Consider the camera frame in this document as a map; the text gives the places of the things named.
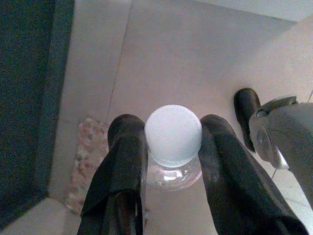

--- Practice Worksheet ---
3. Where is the black robot left foot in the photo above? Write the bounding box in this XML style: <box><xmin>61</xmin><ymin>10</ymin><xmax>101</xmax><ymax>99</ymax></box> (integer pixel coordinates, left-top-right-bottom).
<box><xmin>233</xmin><ymin>88</ymin><xmax>262</xmax><ymax>152</ymax></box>

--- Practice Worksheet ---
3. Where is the patterned floor mat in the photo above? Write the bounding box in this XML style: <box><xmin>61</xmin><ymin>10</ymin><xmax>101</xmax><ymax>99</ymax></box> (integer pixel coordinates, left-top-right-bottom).
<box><xmin>65</xmin><ymin>117</ymin><xmax>111</xmax><ymax>215</ymax></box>

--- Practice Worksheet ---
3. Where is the dark panelled door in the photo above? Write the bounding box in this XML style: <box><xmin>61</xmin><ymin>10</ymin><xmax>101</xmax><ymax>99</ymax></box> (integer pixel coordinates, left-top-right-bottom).
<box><xmin>0</xmin><ymin>0</ymin><xmax>75</xmax><ymax>230</ymax></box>

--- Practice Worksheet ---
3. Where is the clear bottle white cap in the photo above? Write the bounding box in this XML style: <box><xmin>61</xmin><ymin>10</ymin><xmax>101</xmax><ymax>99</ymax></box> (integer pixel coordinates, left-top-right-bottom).
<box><xmin>143</xmin><ymin>104</ymin><xmax>204</xmax><ymax>192</ymax></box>

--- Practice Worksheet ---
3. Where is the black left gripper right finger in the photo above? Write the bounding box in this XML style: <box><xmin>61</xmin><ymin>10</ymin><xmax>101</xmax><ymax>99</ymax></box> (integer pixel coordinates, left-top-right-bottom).
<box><xmin>200</xmin><ymin>114</ymin><xmax>309</xmax><ymax>235</ymax></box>

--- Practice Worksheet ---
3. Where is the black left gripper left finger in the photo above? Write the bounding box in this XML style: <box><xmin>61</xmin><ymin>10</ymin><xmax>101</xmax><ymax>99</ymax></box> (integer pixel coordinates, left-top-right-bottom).
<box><xmin>77</xmin><ymin>114</ymin><xmax>149</xmax><ymax>235</ymax></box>

